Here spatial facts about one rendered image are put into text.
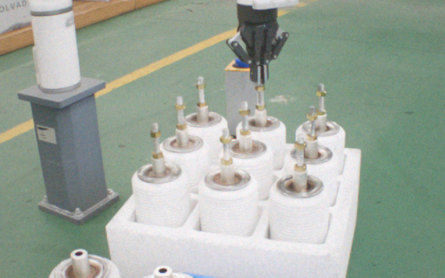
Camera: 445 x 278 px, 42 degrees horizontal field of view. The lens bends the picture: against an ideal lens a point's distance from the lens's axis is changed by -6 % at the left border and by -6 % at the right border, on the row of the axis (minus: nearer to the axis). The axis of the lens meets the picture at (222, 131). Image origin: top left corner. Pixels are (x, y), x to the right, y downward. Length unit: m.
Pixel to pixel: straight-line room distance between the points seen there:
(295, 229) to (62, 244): 0.58
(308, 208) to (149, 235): 0.26
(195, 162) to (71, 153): 0.35
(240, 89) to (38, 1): 0.47
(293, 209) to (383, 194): 0.57
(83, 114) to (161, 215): 0.41
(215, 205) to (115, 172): 0.69
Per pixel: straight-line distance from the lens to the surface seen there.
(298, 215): 0.94
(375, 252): 1.26
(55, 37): 1.29
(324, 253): 0.93
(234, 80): 1.33
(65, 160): 1.35
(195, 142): 1.12
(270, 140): 1.16
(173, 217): 1.02
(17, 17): 3.12
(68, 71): 1.31
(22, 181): 1.65
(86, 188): 1.39
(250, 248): 0.95
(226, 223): 0.97
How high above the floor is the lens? 0.71
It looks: 23 degrees down
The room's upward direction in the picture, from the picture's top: 3 degrees counter-clockwise
